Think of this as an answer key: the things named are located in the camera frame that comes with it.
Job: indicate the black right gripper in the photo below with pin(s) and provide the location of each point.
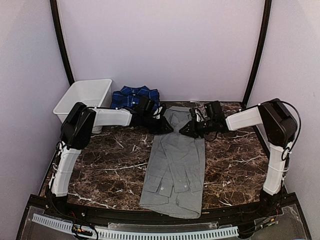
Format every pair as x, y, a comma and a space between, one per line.
194, 131

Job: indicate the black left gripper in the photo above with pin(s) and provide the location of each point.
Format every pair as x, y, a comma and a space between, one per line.
161, 129

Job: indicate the grey long sleeve shirt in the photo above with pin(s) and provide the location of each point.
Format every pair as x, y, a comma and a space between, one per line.
174, 178

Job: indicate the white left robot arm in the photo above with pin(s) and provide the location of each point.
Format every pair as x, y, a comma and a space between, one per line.
77, 128

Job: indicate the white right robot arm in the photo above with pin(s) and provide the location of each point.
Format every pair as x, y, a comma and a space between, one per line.
281, 128

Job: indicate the blue plaid folded shirt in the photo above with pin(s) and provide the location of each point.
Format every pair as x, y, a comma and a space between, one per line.
131, 96

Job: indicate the white plastic bin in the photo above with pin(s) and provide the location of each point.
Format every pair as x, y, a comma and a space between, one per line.
93, 93

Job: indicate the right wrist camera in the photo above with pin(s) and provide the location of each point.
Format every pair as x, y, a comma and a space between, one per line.
196, 114

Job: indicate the white slotted cable duct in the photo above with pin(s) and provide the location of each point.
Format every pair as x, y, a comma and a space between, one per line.
121, 231

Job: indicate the black front rail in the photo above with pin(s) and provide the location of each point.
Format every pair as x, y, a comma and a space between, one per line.
239, 214

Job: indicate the right black frame post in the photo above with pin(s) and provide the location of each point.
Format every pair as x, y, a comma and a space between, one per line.
258, 52

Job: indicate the black frame post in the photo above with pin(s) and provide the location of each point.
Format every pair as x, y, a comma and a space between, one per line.
258, 52
61, 42

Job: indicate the left black frame post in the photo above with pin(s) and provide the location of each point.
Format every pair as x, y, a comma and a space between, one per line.
61, 42

